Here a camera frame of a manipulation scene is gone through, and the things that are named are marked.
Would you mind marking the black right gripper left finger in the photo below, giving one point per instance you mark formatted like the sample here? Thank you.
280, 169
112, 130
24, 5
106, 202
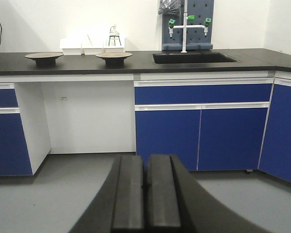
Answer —
118, 207

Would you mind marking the beige plate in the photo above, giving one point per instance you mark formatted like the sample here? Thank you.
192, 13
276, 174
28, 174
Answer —
114, 55
44, 55

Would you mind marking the white bin middle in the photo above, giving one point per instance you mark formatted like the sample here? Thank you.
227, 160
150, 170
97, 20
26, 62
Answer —
92, 47

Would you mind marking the grey blue pegboard rack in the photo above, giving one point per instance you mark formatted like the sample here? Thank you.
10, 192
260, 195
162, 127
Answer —
203, 36

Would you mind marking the black plate stand left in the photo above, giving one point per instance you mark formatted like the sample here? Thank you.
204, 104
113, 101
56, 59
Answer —
45, 62

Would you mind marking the black plate stand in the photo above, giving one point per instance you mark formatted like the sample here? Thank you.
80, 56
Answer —
45, 62
114, 62

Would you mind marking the blue white lab cabinet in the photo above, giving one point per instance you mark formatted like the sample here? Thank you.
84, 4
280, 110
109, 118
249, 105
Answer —
212, 121

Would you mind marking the black plate stand right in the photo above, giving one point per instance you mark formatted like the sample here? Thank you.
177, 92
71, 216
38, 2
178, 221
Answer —
114, 62

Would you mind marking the black bag on pegboard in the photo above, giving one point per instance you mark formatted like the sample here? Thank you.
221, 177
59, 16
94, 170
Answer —
169, 7

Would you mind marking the glass round flask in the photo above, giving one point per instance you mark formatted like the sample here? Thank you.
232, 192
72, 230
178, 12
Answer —
113, 32

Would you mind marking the black sink basin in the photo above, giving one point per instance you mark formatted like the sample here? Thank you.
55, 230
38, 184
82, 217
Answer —
183, 58

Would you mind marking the black tripod stand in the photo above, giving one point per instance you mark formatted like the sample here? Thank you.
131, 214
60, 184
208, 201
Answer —
114, 39

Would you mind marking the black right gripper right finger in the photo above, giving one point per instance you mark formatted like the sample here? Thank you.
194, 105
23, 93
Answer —
176, 203

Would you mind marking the white bin left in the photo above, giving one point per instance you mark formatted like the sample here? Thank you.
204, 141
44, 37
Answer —
71, 46

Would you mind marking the white lab faucet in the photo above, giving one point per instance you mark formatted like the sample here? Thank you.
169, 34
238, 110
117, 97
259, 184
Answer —
184, 26

